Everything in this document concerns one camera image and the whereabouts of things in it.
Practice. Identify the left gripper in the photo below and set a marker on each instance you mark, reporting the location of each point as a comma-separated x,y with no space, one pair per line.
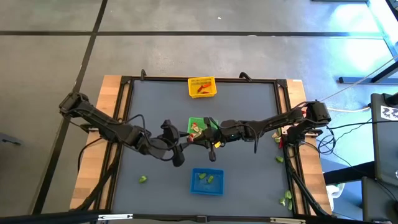
164,146

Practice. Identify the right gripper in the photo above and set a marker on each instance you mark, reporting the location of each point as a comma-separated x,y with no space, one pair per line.
231,132

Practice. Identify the green toy vegetable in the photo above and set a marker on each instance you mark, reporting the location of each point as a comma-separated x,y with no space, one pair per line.
288,195
202,176
290,204
277,140
279,159
282,202
142,179
210,179

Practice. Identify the red toy chili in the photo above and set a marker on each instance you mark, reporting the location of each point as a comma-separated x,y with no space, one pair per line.
280,144
200,89
205,92

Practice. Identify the beige toy mushroom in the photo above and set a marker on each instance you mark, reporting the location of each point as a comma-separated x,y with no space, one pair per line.
275,135

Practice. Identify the green toy chili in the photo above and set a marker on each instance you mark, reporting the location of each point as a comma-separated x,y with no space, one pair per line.
279,131

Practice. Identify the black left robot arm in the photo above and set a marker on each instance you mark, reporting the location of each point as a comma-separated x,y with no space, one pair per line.
105,123

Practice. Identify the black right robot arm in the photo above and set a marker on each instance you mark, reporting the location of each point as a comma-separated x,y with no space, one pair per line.
280,119

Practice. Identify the yellow sticker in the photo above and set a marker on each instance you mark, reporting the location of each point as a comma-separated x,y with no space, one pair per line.
217,144

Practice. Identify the green plastic basket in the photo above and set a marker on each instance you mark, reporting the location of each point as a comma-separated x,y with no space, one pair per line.
191,121

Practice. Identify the yellow plastic basket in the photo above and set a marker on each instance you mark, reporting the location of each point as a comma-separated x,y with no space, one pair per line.
194,93

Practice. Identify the blue plastic basket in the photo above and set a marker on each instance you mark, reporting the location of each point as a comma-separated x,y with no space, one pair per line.
217,189

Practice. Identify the light wooden table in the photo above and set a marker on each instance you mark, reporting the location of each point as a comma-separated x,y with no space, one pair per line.
88,183

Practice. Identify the white plastic object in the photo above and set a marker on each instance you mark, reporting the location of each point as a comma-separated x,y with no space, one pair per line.
334,193

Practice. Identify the black metal base bar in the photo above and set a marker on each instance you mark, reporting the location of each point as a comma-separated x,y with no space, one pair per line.
348,172

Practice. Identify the black rig beam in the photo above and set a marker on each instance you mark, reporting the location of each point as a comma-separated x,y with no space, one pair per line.
46,219

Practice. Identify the black desk leg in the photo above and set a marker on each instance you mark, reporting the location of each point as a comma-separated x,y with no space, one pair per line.
357,80

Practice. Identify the black equipment cart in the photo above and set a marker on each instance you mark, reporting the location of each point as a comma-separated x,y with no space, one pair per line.
384,149

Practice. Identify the grey floor object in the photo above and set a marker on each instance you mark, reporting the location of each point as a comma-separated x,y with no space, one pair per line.
7,138

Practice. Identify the black white marker tag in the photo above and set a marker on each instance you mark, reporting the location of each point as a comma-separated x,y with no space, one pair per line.
388,112

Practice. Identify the black equipment box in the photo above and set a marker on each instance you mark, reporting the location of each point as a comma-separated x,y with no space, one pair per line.
379,202

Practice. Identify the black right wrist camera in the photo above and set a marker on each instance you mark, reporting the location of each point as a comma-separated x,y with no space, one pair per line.
212,156

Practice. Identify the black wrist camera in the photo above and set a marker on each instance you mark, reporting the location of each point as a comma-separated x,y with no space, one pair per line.
178,158
212,156

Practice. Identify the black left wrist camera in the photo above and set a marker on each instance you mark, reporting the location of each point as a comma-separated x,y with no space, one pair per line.
178,158

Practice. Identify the black aluminium table frame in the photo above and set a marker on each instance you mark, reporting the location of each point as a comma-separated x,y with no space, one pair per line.
168,78

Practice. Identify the black frame clamp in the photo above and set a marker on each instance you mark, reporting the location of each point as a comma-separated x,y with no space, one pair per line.
243,73
143,74

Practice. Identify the small grey beam bracket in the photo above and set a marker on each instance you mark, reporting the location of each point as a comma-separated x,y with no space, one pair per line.
201,219

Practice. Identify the silver beam bracket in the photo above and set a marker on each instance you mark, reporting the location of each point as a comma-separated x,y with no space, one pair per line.
287,220
115,216

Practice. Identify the thin dark desk frame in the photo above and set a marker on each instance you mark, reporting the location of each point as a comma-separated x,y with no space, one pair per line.
381,29

